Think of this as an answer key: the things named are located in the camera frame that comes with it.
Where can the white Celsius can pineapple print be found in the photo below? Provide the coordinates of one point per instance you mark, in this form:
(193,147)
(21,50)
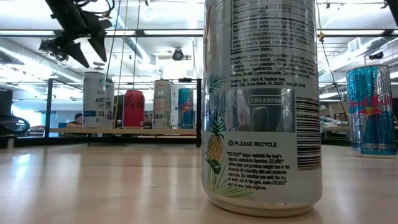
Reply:
(261,124)

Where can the black overhead camera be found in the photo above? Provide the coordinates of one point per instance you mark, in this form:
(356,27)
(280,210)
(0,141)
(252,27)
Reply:
(178,55)

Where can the black ceiling spotlight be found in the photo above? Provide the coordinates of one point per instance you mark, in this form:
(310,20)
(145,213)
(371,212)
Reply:
(46,46)

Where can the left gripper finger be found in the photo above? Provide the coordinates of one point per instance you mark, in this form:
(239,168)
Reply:
(73,51)
(99,45)

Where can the person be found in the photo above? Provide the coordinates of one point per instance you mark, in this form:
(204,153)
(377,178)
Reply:
(77,119)

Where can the red Coca-Cola can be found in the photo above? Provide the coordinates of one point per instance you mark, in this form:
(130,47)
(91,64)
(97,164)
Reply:
(133,110)

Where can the blue silver Red Bull can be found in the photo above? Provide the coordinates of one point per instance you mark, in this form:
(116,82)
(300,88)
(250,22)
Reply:
(370,118)
(185,109)

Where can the white Celsius can orange print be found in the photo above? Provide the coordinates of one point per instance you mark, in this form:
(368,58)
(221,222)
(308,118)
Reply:
(161,105)

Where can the black ceiling camera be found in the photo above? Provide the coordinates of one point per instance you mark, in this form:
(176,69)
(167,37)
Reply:
(376,56)

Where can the black office chair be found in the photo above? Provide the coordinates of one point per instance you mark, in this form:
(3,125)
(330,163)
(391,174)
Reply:
(14,124)

